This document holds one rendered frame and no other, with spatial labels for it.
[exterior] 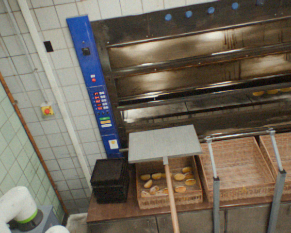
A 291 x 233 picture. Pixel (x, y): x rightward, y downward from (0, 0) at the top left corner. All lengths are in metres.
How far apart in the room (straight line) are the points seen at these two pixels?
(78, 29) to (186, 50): 0.83
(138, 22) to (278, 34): 1.05
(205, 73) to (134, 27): 0.69
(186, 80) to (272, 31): 0.72
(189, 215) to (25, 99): 1.73
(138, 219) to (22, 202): 1.12
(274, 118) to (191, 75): 0.91
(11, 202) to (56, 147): 1.12
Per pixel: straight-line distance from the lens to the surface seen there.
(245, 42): 2.18
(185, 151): 1.94
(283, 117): 2.66
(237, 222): 2.59
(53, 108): 2.30
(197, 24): 2.05
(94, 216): 2.45
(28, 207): 1.65
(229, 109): 2.41
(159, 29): 2.02
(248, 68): 2.28
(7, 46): 2.26
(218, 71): 2.21
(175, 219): 1.55
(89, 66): 2.08
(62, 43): 2.10
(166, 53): 2.05
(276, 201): 2.40
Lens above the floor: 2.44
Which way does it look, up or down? 32 degrees down
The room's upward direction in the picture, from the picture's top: 10 degrees counter-clockwise
